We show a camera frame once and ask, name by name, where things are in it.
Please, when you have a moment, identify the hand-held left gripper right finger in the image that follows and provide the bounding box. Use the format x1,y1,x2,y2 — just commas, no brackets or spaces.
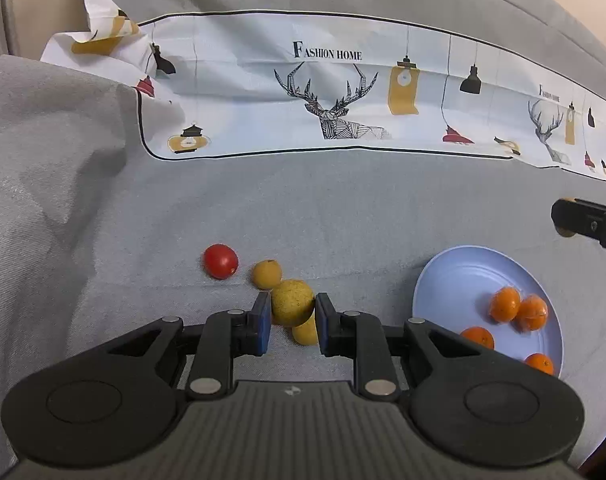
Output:
314,292,488,401

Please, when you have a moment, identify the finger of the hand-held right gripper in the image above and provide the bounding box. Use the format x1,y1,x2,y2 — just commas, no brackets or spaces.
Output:
551,198,606,264

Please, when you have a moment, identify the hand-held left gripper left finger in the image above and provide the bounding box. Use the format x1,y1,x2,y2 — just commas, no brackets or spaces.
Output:
105,292,274,401

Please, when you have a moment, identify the red cherry tomato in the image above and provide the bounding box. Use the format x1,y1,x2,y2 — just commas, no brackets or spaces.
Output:
203,243,239,281

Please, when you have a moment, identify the plastic-wrapped mandarin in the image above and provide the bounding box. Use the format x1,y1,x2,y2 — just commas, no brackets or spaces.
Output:
489,286,522,323
514,294,550,332

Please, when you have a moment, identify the blue plate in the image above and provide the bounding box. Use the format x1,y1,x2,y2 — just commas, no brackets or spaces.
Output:
413,245,564,378

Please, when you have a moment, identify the orange mandarin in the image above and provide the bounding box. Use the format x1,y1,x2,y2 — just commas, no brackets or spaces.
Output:
459,326,496,352
524,353,554,377

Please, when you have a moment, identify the white deer-print cloth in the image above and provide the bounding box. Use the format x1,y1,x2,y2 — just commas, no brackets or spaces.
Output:
40,0,606,183

